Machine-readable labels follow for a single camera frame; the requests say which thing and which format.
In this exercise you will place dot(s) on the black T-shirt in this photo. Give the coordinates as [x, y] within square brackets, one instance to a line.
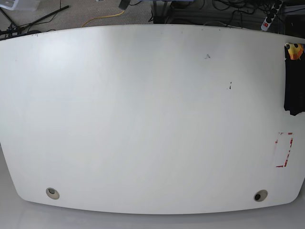
[294, 78]

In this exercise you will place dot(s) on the red tape rectangle marking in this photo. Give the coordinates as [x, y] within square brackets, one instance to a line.
[283, 145]

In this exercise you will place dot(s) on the white power strip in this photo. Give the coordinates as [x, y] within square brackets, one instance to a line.
[271, 15]

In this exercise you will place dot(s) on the clear plastic storage box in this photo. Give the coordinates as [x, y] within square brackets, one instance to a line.
[22, 5]

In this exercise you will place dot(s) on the left table cable grommet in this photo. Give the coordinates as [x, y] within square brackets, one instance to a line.
[52, 193]

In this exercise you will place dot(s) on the table cable grommet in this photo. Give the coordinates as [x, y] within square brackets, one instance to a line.
[260, 195]
[52, 193]

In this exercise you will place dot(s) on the right table cable grommet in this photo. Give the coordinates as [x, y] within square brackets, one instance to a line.
[260, 195]

